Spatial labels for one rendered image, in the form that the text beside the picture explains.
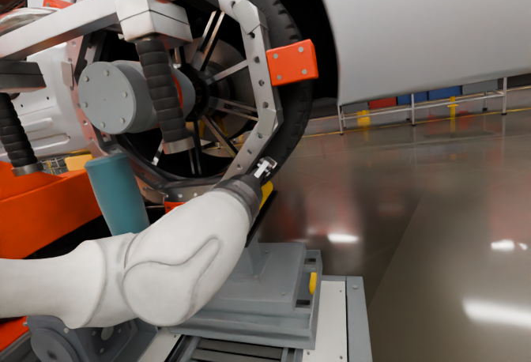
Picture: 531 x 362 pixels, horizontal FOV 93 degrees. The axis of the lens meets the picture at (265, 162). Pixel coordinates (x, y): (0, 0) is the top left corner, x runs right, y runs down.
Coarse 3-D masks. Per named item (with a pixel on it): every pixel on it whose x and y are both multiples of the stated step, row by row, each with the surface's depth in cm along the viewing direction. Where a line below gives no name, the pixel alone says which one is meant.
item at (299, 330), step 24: (312, 264) 95; (312, 288) 83; (216, 312) 84; (240, 312) 82; (264, 312) 79; (312, 312) 74; (216, 336) 81; (240, 336) 78; (264, 336) 75; (288, 336) 72; (312, 336) 70
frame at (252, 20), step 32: (224, 0) 48; (96, 32) 63; (256, 32) 49; (64, 64) 63; (256, 64) 50; (256, 96) 52; (96, 128) 68; (256, 128) 54; (256, 160) 62; (160, 192) 67; (192, 192) 64
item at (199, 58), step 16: (176, 0) 66; (192, 16) 79; (224, 16) 60; (208, 32) 62; (112, 48) 69; (128, 48) 74; (176, 48) 65; (208, 48) 63; (176, 64) 66; (192, 64) 65; (240, 64) 62; (192, 80) 71; (208, 80) 65; (208, 96) 67; (192, 112) 74; (208, 112) 69; (240, 112) 65; (256, 112) 64; (192, 128) 70; (128, 144) 76; (144, 144) 80; (160, 144) 75; (224, 144) 69; (144, 160) 76; (160, 160) 78; (176, 160) 83; (192, 160) 74; (208, 160) 89; (224, 160) 89; (176, 176) 75; (192, 176) 74; (208, 176) 72
